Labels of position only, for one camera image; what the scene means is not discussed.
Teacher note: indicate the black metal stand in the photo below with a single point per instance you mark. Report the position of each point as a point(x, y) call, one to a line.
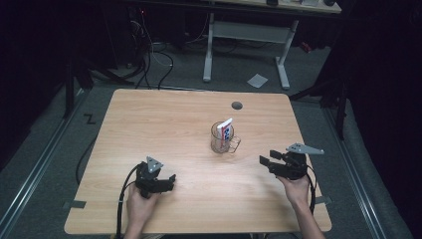
point(69, 89)
point(340, 106)

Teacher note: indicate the grey paper sheet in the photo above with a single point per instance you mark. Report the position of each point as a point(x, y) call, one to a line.
point(257, 81)

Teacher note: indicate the person's left hand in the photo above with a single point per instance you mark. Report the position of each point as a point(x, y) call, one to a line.
point(141, 207)

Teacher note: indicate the small red object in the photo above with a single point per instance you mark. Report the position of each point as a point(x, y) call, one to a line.
point(305, 47)

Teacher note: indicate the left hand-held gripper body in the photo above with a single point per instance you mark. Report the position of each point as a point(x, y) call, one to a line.
point(147, 181)

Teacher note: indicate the person's right hand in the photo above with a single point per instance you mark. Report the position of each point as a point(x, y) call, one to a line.
point(297, 192)

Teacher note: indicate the metal floor rail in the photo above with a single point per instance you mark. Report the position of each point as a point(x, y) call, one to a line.
point(355, 169)
point(36, 172)

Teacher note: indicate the clear glass mug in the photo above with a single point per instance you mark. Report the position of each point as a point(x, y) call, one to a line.
point(220, 144)

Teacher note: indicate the white toothpaste tube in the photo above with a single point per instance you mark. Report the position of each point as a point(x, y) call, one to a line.
point(225, 129)

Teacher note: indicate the grey tape piece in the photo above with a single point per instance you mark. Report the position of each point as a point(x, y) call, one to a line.
point(75, 204)
point(323, 199)

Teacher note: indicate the black computer tower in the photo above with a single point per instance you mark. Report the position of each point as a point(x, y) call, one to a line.
point(137, 36)

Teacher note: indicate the white-legged desk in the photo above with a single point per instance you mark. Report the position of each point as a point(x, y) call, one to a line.
point(247, 31)

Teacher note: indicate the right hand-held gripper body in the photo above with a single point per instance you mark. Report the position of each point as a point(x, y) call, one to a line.
point(293, 167)

